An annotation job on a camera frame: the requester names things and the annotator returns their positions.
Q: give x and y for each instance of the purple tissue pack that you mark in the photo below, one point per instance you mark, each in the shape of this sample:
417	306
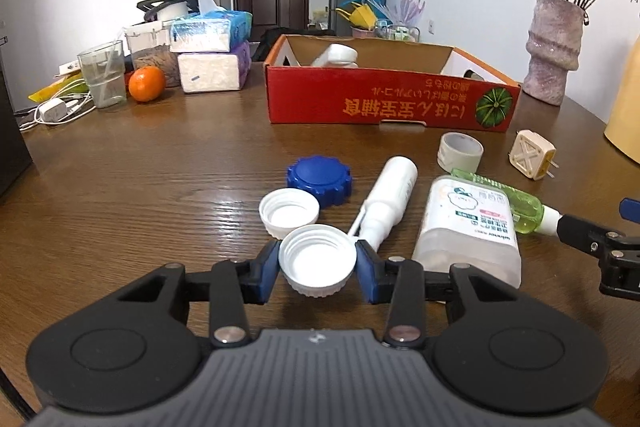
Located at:
215	72

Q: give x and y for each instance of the small white bottle cap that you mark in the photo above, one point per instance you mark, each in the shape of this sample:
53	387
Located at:
287	209

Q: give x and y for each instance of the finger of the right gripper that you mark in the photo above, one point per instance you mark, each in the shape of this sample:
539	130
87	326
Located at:
629	209
613	249

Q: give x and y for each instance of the orange fruit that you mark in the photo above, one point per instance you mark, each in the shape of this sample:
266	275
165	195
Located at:
147	84

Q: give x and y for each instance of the white tape roll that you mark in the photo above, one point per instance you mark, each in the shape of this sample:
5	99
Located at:
459	151

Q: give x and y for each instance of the red cardboard box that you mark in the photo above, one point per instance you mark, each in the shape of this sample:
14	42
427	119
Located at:
437	86

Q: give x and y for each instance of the clear food container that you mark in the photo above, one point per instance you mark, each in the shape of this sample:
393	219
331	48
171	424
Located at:
149	45

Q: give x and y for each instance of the large white bottle cap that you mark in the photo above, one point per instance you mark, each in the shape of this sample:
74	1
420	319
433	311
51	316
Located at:
317	260

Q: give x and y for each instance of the blue scalloped lid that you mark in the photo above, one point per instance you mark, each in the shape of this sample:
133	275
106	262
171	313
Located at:
325	178

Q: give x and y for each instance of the yellow rounded object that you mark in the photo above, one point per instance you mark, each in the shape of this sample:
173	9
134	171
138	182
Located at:
623	128

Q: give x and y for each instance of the white charger with cables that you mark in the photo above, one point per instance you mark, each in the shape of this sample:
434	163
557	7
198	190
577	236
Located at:
67	104

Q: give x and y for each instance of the blue tissue pack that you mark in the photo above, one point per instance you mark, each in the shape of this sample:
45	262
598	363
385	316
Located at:
217	31

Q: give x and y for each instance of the white spray tube bottle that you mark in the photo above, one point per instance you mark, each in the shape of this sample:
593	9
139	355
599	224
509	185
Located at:
386	203

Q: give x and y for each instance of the metal trolley with bottles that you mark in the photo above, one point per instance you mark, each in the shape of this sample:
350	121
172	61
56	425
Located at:
385	29

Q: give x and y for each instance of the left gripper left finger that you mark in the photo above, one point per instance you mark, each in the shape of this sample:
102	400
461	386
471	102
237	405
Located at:
228	287

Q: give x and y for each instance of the pink textured vase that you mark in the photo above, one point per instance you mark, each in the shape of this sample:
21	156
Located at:
554	43

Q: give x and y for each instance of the white bottle in box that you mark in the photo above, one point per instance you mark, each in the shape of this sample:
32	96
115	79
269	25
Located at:
336	55

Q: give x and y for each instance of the white labelled bottle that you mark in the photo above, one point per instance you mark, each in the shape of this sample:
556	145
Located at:
465	222

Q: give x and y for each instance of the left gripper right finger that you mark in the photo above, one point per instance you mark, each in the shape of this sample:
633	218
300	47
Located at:
406	287

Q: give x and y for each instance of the clear plastic cup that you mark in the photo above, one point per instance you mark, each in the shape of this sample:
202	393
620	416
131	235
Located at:
103	68

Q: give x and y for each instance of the cream square plug adapter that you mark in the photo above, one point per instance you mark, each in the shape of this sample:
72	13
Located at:
532	155

